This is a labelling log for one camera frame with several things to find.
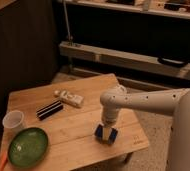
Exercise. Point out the metal shelf rack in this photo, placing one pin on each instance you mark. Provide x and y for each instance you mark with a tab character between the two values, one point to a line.
125	39

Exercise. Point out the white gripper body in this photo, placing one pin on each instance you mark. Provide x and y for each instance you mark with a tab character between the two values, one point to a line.
109	119

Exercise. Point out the orange utensil handle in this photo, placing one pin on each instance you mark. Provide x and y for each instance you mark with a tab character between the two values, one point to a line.
3	161

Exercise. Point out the wooden folding table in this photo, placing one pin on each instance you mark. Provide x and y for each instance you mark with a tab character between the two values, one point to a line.
72	143

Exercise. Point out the black handle on shelf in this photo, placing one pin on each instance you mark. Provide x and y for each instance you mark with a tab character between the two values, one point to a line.
172	63

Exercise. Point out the clear plastic cup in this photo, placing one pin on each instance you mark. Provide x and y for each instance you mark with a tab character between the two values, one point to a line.
14	120

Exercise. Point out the green bowl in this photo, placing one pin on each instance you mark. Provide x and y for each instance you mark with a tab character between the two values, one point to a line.
28	147

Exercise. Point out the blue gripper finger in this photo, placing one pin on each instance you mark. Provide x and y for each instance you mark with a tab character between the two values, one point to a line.
99	131
113	135

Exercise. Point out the black striped rectangular box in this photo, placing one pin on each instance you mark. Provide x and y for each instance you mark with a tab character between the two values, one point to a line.
49	110

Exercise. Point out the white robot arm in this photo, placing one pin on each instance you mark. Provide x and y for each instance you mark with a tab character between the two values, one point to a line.
175	101

